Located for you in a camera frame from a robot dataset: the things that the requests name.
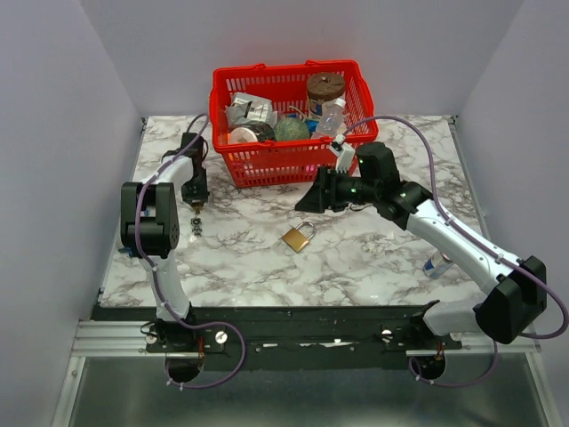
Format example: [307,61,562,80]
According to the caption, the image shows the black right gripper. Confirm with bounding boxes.
[294,165,379,214]

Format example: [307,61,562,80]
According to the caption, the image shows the keys with panda keychain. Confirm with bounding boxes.
[190,213,203,238]

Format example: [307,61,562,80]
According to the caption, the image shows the small brass padlock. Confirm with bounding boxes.
[191,203,204,214]

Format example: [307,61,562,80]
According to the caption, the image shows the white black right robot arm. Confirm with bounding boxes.
[295,142,547,349]

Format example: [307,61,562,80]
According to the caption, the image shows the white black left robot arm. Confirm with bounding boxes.
[120,132,209,352]

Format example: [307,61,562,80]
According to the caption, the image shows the large brass padlock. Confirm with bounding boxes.
[281,222,317,253]

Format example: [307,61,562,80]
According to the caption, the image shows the red plastic shopping basket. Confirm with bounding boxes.
[210,60,379,188]

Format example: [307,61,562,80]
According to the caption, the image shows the green glitter ball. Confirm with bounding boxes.
[273,117,310,141]

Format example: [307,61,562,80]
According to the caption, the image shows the clear plastic bottle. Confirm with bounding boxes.
[311,98,346,139]

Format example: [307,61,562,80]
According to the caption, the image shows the black tape roll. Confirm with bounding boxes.
[228,122,276,144]

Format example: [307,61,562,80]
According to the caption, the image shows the blue razor package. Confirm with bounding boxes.
[117,245,132,258]

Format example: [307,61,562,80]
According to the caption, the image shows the grey foil pouch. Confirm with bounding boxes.
[225,92,277,129]

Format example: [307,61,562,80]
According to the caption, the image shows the jar with brown lid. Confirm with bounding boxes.
[306,72,346,120]

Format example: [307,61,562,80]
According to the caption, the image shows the red bull can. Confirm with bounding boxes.
[423,250,454,279]

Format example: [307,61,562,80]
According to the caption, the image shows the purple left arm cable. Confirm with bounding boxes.
[132,113,210,321]

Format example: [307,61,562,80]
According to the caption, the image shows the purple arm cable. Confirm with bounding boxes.
[132,113,210,321]
[335,115,569,340]

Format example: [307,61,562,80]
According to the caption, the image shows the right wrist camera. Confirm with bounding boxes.
[329,133,355,173]

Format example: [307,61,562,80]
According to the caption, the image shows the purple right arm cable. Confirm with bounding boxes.
[335,115,569,340]

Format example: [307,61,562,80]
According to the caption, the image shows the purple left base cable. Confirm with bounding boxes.
[164,321,247,392]

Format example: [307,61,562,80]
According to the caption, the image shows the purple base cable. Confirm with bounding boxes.
[164,321,247,392]
[408,339,500,389]

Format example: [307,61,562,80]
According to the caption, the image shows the black metal base rail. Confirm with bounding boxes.
[90,305,493,377]

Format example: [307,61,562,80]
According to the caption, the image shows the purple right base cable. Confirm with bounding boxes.
[408,339,500,389]

